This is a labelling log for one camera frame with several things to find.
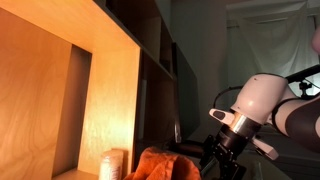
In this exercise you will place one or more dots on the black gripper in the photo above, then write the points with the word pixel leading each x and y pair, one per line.
pixel 233 141

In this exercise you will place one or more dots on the orange terry towel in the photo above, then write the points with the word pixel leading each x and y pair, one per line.
pixel 160 166

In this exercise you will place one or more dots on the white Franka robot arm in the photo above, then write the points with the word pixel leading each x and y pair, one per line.
pixel 263 96

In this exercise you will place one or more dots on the black lamp box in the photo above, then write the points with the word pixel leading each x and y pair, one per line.
pixel 238 172

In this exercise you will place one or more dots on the dark round tray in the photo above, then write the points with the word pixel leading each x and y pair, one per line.
pixel 190 147

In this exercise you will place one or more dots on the black computer monitor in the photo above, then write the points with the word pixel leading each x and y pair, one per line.
pixel 185 96

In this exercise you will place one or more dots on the pale pink cylindrical roll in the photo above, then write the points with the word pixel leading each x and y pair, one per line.
pixel 111 165

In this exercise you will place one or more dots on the white hanging sheet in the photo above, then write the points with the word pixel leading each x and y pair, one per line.
pixel 276 43

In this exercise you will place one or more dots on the light wooden shelf unit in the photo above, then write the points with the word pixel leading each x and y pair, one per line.
pixel 50 83

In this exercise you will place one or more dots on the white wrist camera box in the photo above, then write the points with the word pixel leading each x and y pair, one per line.
pixel 266 148

